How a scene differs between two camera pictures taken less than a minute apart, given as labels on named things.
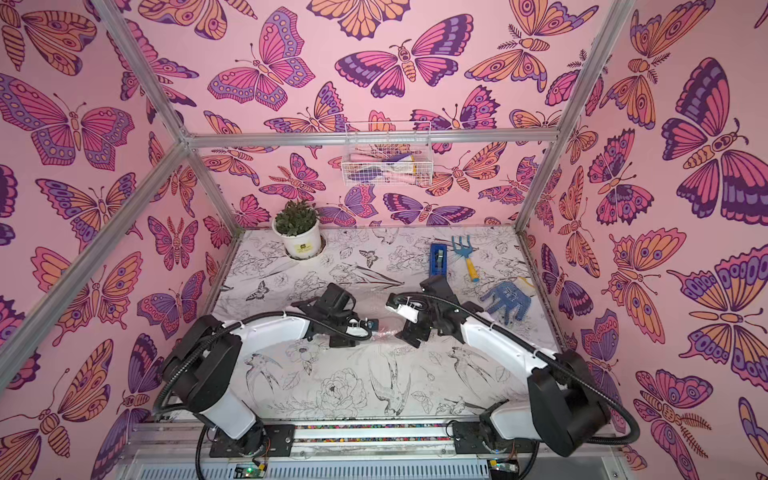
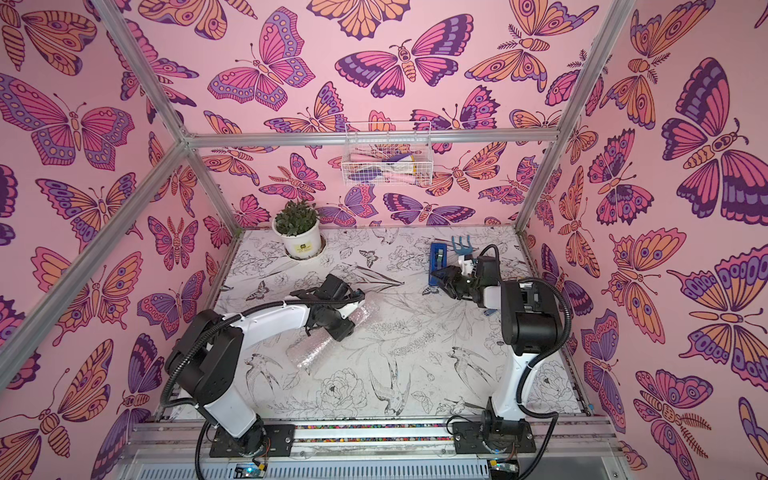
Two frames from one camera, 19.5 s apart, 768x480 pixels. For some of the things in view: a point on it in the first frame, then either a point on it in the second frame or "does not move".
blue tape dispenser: [438, 260] does not move
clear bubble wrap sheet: [383, 324] → [307, 348]
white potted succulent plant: [299, 226] does not move
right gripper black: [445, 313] → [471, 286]
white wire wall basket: [387, 153] does not move
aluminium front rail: [169, 450] does not move
